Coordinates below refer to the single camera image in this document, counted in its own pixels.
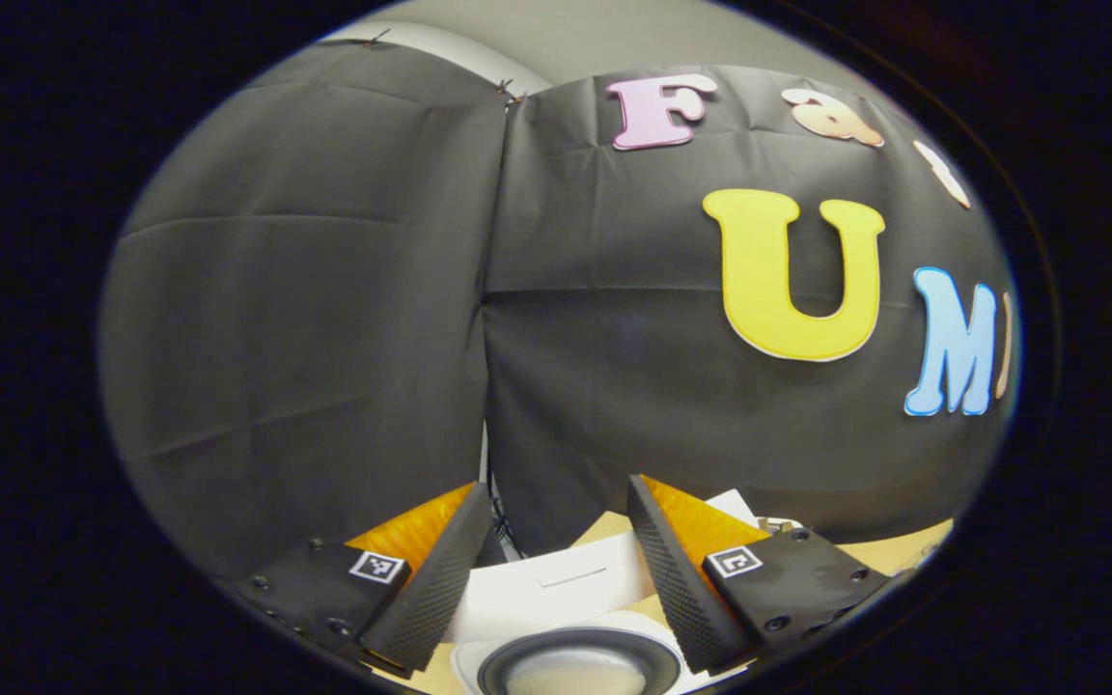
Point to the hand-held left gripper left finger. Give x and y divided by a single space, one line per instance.
430 589

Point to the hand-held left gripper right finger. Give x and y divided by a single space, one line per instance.
672 579

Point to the white rice cooker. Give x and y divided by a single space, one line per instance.
556 603

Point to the white rice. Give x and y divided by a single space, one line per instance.
575 678

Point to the black backdrop cloth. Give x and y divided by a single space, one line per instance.
324 319

